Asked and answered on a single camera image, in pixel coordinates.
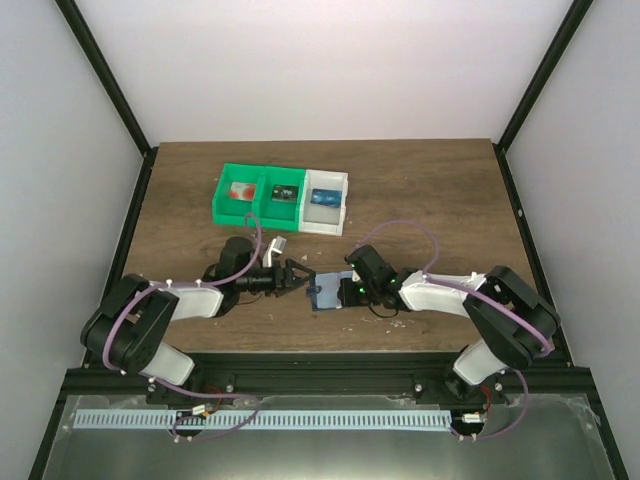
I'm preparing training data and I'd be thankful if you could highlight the navy blue card holder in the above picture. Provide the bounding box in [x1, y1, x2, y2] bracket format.
[307, 270, 351, 311]

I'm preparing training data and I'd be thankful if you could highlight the red white card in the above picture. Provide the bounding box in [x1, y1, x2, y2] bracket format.
[228, 182, 257, 202]

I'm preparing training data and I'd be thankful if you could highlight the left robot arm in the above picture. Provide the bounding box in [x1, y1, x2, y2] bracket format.
[80, 236, 316, 387]

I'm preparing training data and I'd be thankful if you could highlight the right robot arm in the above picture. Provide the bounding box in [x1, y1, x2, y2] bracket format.
[338, 245, 560, 400]

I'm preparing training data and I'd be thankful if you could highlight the dark green card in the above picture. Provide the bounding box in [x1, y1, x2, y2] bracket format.
[271, 185, 299, 203]

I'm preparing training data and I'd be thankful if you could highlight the blue card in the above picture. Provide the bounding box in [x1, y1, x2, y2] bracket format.
[310, 188, 342, 208]

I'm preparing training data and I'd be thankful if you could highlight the green bin middle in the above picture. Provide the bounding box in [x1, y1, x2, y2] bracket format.
[253, 166, 306, 232]

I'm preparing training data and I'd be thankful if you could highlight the green bin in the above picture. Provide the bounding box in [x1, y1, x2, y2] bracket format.
[212, 163, 266, 226]
[253, 166, 306, 232]

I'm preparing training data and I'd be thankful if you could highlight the white bin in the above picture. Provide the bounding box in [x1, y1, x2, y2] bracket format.
[298, 169, 349, 236]

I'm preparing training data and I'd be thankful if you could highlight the green bin left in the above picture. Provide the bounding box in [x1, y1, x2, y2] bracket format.
[212, 163, 266, 226]

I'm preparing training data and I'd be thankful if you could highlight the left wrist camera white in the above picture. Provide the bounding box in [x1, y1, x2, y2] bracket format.
[262, 236, 287, 268]

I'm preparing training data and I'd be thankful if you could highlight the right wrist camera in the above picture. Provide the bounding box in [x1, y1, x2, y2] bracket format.
[345, 250, 361, 283]

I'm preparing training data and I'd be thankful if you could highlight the black aluminium frame rail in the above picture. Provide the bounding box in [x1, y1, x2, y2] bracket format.
[64, 352, 591, 401]

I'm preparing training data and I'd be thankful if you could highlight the light blue slotted cable duct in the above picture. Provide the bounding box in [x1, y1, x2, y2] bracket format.
[73, 409, 452, 432]

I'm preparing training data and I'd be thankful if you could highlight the left black frame post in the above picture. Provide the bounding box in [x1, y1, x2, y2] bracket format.
[53, 0, 153, 156]

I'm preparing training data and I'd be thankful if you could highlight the black frame post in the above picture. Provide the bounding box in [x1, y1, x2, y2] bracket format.
[497, 0, 596, 151]
[53, 0, 153, 156]

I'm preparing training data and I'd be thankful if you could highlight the right black frame post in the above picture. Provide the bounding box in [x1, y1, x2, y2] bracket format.
[497, 0, 596, 151]

